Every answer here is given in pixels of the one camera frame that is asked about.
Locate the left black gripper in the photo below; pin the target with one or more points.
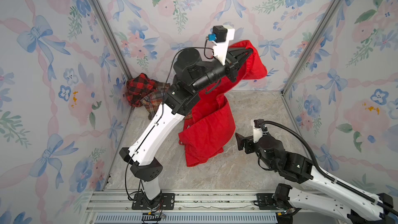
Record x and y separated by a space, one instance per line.
233 59

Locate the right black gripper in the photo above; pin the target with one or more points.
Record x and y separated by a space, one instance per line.
249 142

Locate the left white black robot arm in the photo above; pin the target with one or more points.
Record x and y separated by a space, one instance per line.
192 76

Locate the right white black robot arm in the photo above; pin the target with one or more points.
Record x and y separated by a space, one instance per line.
347 111

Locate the red black checked cloth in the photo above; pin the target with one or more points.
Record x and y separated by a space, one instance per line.
138 88

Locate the brown multicolour plaid shirt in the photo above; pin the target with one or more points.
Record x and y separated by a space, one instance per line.
152 100

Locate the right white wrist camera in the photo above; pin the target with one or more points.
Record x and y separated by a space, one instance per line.
257 130

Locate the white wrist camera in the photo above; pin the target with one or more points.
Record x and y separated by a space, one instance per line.
220 37
257 130

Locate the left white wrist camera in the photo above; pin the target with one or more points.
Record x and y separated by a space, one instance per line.
220 37

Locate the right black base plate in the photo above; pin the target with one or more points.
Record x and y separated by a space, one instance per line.
265 202

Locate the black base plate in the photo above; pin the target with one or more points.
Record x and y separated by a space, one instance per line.
265 202
164 201

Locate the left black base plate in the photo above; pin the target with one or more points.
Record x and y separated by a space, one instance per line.
164 201

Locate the left corner aluminium post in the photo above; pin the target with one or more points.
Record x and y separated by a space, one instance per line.
104 23

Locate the corner aluminium post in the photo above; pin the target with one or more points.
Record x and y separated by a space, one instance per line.
331 10
104 23

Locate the right corner aluminium post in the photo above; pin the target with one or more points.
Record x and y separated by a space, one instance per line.
331 10

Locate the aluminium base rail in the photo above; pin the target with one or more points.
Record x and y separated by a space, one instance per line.
190 207

